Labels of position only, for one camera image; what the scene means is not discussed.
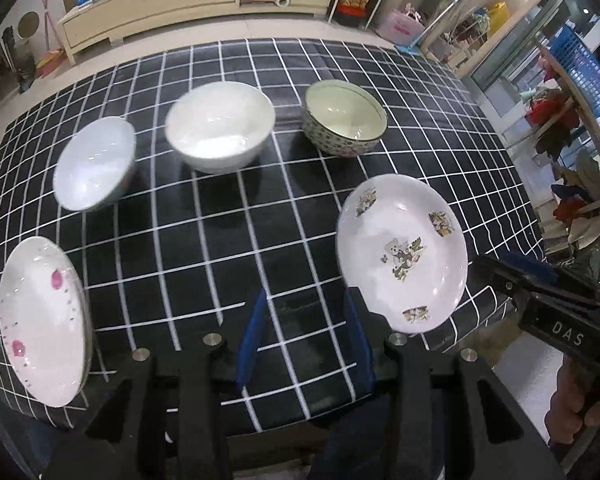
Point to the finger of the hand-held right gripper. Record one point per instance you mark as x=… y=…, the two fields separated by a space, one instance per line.
x=530 y=265
x=502 y=280

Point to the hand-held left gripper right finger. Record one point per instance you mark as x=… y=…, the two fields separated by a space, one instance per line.
x=356 y=345

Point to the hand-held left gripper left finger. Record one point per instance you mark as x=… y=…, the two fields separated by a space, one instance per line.
x=252 y=340

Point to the white plate with bear print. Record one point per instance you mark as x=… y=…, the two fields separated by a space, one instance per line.
x=405 y=255

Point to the white plate with pink flowers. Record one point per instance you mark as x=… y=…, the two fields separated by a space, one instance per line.
x=40 y=325

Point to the large white bowl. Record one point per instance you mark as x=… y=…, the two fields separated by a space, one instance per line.
x=220 y=125

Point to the patterned bowl with dark rim line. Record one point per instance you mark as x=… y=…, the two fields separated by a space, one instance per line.
x=342 y=117

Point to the small white bowl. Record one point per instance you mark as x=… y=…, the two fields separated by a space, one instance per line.
x=92 y=165

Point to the person's right hand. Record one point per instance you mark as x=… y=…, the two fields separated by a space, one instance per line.
x=567 y=405

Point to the black white checked tablecloth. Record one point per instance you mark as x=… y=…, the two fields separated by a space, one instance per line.
x=220 y=240

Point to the red cloth items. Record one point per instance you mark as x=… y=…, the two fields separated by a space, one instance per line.
x=552 y=112

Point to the blue plastic basket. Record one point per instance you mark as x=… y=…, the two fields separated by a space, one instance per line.
x=582 y=72

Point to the yellow bag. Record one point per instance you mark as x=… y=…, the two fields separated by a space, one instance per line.
x=497 y=10

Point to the pink bag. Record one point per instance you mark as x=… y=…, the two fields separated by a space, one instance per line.
x=401 y=27

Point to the red picture box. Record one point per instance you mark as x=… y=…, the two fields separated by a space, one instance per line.
x=354 y=2

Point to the orange yellow floor box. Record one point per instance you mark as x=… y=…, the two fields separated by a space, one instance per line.
x=50 y=60

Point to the cream low cabinet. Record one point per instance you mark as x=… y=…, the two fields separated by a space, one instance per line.
x=170 y=0

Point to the round wooden wall disc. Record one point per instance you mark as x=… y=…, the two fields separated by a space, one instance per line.
x=27 y=25

